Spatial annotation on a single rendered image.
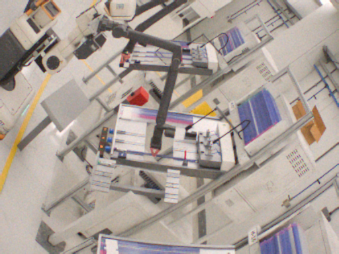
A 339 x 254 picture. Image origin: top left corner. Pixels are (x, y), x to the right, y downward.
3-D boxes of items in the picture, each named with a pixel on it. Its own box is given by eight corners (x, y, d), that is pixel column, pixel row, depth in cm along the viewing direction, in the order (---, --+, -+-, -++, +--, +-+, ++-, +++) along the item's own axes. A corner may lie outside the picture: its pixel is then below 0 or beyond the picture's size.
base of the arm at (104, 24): (103, 15, 294) (99, 20, 283) (116, 18, 295) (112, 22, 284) (100, 28, 298) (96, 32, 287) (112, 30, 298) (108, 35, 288)
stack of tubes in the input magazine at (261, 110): (244, 145, 314) (278, 121, 305) (236, 106, 358) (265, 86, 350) (255, 158, 319) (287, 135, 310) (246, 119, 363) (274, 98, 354)
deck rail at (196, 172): (109, 165, 317) (110, 157, 314) (109, 163, 319) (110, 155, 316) (224, 180, 322) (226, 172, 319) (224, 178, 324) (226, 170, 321)
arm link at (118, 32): (187, 43, 299) (187, 47, 290) (179, 63, 304) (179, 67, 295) (116, 22, 295) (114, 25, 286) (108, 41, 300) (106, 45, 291)
